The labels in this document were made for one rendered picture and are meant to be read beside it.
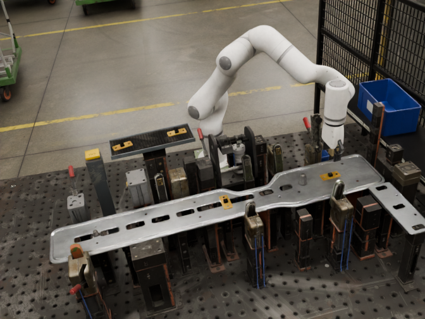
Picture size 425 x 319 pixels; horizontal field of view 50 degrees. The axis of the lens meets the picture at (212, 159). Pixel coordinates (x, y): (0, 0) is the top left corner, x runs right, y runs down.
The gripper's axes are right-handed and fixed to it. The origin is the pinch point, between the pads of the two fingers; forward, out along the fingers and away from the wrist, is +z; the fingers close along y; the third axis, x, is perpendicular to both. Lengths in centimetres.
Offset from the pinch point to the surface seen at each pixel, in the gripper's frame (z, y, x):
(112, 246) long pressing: 13, 9, -94
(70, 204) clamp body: 7, -15, -108
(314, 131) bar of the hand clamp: -2.3, -14.1, -1.3
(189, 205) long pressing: 12, -3, -61
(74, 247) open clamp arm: 2, 16, -106
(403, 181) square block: 9.3, 16.7, 23.8
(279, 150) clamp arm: 3.7, -14.4, -17.2
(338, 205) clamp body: 7.9, 21.9, -7.8
